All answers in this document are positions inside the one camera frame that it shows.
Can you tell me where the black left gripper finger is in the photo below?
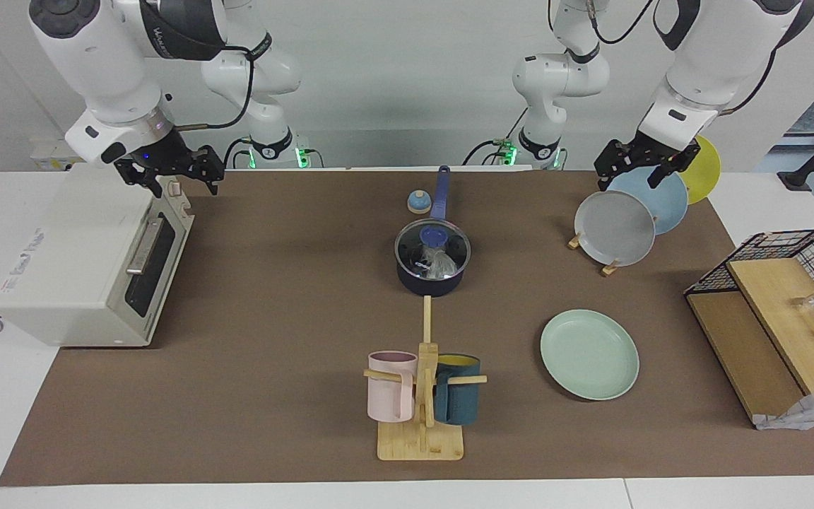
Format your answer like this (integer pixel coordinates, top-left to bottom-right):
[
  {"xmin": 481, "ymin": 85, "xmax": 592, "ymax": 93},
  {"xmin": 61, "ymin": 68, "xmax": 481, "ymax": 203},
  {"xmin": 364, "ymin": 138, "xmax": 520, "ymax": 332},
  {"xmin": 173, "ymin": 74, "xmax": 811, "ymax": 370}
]
[
  {"xmin": 649, "ymin": 145, "xmax": 702, "ymax": 189},
  {"xmin": 594, "ymin": 141, "xmax": 625, "ymax": 192}
]

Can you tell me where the teal mug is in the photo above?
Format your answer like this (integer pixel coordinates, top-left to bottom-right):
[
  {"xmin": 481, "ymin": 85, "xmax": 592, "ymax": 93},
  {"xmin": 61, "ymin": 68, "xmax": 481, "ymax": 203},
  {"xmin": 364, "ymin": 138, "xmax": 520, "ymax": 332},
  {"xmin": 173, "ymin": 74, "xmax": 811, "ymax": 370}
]
[{"xmin": 433, "ymin": 353, "xmax": 482, "ymax": 426}]

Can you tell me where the white vermicelli bundle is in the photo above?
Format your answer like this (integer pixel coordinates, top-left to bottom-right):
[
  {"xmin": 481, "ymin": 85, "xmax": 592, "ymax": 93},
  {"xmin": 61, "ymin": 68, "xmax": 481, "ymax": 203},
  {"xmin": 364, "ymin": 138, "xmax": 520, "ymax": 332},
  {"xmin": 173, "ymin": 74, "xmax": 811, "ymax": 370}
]
[{"xmin": 421, "ymin": 244, "xmax": 459, "ymax": 278}]

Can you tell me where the glass lid with blue knob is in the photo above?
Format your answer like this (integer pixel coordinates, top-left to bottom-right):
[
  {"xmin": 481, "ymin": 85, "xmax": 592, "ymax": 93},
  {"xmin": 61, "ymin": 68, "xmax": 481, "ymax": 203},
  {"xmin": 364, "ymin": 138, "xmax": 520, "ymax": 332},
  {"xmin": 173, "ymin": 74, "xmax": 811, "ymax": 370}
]
[{"xmin": 394, "ymin": 219, "xmax": 472, "ymax": 281}]

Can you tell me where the black pot with blue handle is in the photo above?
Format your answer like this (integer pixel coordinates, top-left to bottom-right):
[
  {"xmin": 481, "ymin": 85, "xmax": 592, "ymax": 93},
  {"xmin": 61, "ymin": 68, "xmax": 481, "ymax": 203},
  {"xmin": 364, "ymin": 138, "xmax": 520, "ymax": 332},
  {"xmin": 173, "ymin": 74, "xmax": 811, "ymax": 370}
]
[{"xmin": 394, "ymin": 165, "xmax": 472, "ymax": 298}]

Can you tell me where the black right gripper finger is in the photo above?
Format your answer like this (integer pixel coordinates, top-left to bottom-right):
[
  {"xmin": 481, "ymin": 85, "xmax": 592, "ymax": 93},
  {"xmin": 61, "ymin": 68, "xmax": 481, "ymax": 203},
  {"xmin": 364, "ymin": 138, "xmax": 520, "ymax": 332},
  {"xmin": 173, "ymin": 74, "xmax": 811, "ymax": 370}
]
[
  {"xmin": 199, "ymin": 146, "xmax": 226, "ymax": 197},
  {"xmin": 124, "ymin": 166, "xmax": 165, "ymax": 198}
]

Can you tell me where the pink mug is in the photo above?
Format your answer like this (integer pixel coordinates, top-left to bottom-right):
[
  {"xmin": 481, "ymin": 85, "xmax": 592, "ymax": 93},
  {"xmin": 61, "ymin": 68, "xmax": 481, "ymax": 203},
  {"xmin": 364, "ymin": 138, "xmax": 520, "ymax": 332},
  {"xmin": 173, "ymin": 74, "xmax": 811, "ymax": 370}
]
[{"xmin": 367, "ymin": 351, "xmax": 418, "ymax": 423}]

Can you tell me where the beige toaster oven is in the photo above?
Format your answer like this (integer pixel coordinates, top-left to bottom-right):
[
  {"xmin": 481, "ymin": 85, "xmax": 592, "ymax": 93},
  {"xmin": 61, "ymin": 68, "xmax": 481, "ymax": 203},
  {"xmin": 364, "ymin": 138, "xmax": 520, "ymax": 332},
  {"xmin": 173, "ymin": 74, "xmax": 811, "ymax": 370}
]
[{"xmin": 0, "ymin": 163, "xmax": 196, "ymax": 348}]

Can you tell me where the wooden mug tree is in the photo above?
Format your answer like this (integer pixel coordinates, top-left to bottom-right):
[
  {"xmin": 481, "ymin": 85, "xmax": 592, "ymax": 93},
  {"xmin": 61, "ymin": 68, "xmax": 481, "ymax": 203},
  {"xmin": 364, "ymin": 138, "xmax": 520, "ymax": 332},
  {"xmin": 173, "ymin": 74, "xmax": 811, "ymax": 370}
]
[{"xmin": 363, "ymin": 296, "xmax": 488, "ymax": 462}]

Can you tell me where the yellow plate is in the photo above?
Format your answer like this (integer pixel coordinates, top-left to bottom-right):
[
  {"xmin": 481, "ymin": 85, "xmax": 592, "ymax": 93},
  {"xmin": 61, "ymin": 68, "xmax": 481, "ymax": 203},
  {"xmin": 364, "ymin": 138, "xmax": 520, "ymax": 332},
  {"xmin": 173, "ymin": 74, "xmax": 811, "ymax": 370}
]
[{"xmin": 679, "ymin": 134, "xmax": 721, "ymax": 206}]

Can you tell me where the patterned white cloth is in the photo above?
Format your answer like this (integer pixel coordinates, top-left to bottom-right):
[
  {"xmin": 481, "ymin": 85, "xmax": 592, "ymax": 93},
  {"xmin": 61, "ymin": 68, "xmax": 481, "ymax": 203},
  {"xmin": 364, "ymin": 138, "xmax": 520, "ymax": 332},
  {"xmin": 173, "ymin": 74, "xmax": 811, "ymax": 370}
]
[{"xmin": 753, "ymin": 385, "xmax": 814, "ymax": 431}]

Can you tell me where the light blue plate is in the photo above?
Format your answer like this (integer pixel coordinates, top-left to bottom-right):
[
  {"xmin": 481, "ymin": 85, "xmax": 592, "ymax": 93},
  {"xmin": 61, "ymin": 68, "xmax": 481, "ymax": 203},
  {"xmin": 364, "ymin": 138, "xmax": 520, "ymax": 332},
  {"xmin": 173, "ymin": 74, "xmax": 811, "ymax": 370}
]
[{"xmin": 608, "ymin": 166, "xmax": 689, "ymax": 235}]

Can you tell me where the light green plate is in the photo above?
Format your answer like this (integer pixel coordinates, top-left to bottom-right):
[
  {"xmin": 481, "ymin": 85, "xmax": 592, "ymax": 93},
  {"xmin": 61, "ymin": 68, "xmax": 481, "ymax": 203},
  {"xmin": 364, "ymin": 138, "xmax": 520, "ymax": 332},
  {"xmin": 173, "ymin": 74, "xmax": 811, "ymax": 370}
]
[{"xmin": 540, "ymin": 309, "xmax": 640, "ymax": 402}]

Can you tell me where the wire and wood shelf rack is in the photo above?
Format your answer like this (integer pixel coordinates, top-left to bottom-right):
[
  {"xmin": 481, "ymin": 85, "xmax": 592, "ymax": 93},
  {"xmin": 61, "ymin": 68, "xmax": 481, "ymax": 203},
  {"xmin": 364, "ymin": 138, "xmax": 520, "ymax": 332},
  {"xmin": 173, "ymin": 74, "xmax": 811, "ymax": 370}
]
[{"xmin": 685, "ymin": 228, "xmax": 814, "ymax": 425}]

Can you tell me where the wooden plate rack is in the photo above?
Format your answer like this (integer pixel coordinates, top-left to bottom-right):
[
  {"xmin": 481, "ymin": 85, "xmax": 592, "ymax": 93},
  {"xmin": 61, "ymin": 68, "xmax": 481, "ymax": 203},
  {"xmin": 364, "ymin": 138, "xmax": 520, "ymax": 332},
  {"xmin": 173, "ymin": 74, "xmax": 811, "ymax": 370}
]
[{"xmin": 567, "ymin": 233, "xmax": 620, "ymax": 277}]

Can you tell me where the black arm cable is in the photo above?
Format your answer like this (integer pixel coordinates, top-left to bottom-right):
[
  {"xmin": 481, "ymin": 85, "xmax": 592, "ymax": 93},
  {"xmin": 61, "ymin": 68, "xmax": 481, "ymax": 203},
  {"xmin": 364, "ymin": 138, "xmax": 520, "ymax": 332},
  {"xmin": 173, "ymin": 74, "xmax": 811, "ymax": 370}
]
[
  {"xmin": 586, "ymin": 0, "xmax": 782, "ymax": 117},
  {"xmin": 167, "ymin": 39, "xmax": 261, "ymax": 131}
]

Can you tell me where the grey plate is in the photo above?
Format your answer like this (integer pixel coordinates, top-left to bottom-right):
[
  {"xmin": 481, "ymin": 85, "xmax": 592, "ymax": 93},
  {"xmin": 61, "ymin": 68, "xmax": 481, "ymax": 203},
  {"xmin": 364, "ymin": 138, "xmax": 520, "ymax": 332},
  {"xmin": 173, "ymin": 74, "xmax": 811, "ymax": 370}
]
[{"xmin": 574, "ymin": 190, "xmax": 656, "ymax": 267}]

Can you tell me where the brown table mat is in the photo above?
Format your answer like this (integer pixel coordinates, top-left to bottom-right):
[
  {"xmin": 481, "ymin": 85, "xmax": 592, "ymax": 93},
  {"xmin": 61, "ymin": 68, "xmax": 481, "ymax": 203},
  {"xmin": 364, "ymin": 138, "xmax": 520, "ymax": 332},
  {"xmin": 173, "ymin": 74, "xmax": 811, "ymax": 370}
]
[{"xmin": 0, "ymin": 170, "xmax": 814, "ymax": 487}]

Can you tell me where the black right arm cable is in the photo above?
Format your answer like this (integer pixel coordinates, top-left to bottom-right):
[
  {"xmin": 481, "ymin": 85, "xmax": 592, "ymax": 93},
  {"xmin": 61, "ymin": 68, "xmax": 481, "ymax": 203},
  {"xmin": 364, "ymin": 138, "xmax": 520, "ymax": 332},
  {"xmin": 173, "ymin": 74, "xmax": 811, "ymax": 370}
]
[{"xmin": 167, "ymin": 39, "xmax": 261, "ymax": 131}]

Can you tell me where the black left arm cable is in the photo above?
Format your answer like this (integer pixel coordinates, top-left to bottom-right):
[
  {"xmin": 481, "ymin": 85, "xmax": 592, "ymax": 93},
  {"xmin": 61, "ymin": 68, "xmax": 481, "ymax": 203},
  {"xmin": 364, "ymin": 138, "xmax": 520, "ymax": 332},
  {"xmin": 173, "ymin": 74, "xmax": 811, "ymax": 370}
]
[{"xmin": 586, "ymin": 0, "xmax": 782, "ymax": 117}]

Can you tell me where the black base cable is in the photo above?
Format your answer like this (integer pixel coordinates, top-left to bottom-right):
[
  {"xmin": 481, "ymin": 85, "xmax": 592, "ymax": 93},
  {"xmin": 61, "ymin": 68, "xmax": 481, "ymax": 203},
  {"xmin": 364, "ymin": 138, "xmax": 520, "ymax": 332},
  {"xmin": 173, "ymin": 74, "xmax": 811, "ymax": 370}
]
[
  {"xmin": 223, "ymin": 136, "xmax": 256, "ymax": 170},
  {"xmin": 462, "ymin": 106, "xmax": 529, "ymax": 168}
]

